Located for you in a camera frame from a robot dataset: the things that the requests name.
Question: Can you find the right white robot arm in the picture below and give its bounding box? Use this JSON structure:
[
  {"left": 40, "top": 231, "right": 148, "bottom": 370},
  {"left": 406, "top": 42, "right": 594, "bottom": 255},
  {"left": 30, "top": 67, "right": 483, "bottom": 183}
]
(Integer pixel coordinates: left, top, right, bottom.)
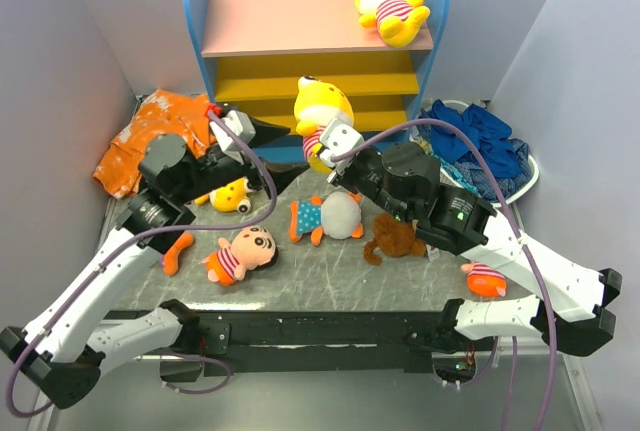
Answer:
[{"left": 321, "top": 138, "right": 622, "bottom": 357}]

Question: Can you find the boy doll right side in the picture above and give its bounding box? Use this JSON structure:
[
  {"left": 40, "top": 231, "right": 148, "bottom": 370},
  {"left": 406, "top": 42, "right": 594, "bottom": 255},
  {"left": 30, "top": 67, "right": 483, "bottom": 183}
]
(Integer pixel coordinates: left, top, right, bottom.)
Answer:
[{"left": 461, "top": 261, "right": 507, "bottom": 297}]

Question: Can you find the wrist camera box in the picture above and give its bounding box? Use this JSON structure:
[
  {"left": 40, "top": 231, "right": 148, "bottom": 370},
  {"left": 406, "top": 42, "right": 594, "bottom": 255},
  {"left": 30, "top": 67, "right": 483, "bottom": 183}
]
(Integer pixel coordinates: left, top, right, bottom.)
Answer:
[
  {"left": 209, "top": 103, "right": 256, "bottom": 154},
  {"left": 317, "top": 118, "right": 364, "bottom": 174}
]

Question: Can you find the blue clothes pile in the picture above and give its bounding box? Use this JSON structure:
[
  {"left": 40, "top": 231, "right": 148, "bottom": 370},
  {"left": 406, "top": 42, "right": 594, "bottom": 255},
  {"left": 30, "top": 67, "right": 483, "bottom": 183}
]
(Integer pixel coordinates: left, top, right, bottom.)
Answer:
[{"left": 415, "top": 99, "right": 532, "bottom": 203}]

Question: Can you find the brown monkey plush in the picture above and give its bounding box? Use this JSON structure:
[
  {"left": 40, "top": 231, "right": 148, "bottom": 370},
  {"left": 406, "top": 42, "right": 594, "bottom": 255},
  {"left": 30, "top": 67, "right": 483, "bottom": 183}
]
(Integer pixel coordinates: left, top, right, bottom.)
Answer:
[{"left": 363, "top": 213, "right": 427, "bottom": 265}]

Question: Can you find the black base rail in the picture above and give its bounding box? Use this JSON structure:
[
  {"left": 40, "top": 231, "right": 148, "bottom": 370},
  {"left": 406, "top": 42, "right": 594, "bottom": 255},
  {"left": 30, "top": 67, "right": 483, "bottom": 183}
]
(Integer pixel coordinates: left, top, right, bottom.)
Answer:
[{"left": 119, "top": 308, "right": 501, "bottom": 377}]

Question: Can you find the white plush blue dotted dress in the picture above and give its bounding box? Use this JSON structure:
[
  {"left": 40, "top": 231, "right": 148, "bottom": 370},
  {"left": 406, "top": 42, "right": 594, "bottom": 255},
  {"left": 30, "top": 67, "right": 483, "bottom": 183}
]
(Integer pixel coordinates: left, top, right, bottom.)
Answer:
[{"left": 289, "top": 191, "right": 365, "bottom": 246}]

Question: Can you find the orange white tie-dye cloth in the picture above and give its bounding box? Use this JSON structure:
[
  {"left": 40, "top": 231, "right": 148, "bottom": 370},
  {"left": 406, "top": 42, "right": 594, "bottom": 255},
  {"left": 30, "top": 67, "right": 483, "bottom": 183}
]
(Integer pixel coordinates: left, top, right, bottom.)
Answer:
[{"left": 93, "top": 89, "right": 216, "bottom": 199}]

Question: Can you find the yellow frog plush front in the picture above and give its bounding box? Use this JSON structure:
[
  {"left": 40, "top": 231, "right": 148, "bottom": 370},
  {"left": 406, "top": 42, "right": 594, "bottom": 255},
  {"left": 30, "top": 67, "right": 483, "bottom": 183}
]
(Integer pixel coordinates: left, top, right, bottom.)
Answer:
[{"left": 354, "top": 0, "right": 431, "bottom": 48}]

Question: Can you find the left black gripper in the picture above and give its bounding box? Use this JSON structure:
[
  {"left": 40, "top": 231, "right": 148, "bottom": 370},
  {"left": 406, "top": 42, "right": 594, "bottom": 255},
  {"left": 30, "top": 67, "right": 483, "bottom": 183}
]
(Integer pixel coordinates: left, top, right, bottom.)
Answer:
[{"left": 175, "top": 114, "right": 310, "bottom": 203}]

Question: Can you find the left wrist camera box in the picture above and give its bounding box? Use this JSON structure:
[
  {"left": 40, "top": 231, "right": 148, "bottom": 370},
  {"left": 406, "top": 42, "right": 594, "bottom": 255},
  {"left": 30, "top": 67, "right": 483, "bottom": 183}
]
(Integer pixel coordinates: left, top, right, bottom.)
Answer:
[{"left": 209, "top": 103, "right": 256, "bottom": 154}]

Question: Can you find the white plastic laundry basket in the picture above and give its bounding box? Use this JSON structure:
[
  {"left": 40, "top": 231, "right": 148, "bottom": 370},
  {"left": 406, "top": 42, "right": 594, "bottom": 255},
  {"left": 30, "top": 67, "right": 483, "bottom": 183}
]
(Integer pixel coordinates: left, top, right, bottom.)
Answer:
[{"left": 408, "top": 98, "right": 541, "bottom": 210}]

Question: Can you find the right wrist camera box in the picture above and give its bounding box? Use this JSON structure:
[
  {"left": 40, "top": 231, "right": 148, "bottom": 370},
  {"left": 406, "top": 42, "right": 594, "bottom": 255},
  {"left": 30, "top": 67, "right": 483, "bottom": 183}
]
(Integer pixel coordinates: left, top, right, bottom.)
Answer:
[{"left": 317, "top": 118, "right": 364, "bottom": 174}]

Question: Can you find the plush purple dotted dress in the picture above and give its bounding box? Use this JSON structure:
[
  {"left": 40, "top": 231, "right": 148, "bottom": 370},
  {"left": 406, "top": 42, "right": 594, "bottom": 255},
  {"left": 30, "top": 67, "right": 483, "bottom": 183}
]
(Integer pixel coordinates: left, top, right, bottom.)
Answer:
[{"left": 161, "top": 231, "right": 194, "bottom": 276}]

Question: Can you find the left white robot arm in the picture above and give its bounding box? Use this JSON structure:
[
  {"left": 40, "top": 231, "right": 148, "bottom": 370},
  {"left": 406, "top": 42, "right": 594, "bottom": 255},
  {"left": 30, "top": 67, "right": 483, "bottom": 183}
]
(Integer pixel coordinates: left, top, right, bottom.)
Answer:
[{"left": 1, "top": 111, "right": 306, "bottom": 417}]

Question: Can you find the yellow frog plush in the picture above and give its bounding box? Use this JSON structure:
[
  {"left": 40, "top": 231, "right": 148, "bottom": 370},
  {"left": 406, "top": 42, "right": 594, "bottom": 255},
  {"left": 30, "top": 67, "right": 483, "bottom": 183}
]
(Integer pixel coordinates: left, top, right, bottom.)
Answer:
[
  {"left": 294, "top": 75, "right": 354, "bottom": 174},
  {"left": 354, "top": 0, "right": 431, "bottom": 48},
  {"left": 194, "top": 177, "right": 255, "bottom": 214}
]

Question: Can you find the boy doll striped shirt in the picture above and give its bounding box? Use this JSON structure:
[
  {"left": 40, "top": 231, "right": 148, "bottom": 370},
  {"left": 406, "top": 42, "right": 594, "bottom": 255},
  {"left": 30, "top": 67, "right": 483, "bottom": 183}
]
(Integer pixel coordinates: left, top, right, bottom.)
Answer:
[{"left": 203, "top": 225, "right": 279, "bottom": 286}]

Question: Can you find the blue pink yellow toy shelf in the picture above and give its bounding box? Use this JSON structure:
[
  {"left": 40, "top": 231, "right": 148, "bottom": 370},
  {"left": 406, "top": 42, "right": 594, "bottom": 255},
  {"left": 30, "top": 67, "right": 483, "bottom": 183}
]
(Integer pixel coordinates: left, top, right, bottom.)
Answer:
[{"left": 182, "top": 0, "right": 451, "bottom": 162}]

